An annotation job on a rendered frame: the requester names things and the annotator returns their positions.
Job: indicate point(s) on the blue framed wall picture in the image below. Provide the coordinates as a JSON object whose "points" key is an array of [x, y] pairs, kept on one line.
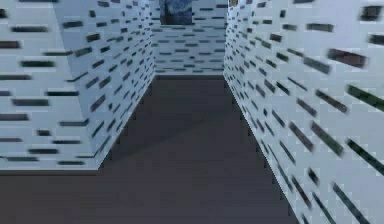
{"points": [[176, 11]]}

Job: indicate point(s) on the brown framed wall picture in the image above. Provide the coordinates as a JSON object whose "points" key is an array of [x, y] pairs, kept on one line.
{"points": [[233, 2]]}

